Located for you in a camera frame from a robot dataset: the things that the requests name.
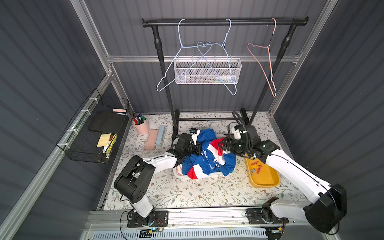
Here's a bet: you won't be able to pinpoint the red white blue jacket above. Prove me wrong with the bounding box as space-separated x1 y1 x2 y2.
178 129 237 177

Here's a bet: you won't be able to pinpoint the pink wire hanger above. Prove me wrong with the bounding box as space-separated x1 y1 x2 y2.
246 17 278 98

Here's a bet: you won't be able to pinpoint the blue hanger with green jacket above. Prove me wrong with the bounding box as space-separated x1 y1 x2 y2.
196 18 238 97

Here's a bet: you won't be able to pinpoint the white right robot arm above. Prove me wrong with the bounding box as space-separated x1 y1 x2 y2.
219 112 347 235

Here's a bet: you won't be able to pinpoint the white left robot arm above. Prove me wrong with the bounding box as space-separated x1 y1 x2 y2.
114 134 202 219

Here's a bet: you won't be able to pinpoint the white plastic basket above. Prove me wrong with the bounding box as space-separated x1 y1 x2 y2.
173 165 223 180

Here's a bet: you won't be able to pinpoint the yellow plastic tray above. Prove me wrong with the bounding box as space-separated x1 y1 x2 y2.
245 158 281 188

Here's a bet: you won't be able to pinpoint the light blue eraser block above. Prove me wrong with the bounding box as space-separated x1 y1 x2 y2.
156 126 166 147

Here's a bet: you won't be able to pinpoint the pink eraser block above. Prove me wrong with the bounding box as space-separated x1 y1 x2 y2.
145 129 159 151

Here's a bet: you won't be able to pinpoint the floral table mat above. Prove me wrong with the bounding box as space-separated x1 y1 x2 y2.
102 112 307 210

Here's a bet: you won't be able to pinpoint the pink pen cup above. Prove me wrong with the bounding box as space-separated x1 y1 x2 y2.
133 114 150 135

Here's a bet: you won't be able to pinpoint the yellow sticky notes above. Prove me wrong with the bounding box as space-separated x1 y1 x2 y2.
97 134 112 148

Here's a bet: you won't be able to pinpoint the black clothes rack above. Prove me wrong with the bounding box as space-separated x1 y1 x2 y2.
142 17 310 140

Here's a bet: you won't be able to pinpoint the silver mesh wall basket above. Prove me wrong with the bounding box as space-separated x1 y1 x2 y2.
174 58 242 85

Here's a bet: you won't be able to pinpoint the black wire wall basket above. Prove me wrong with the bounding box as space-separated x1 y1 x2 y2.
57 90 130 164

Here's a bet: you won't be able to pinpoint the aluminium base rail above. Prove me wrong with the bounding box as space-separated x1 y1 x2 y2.
86 206 328 232

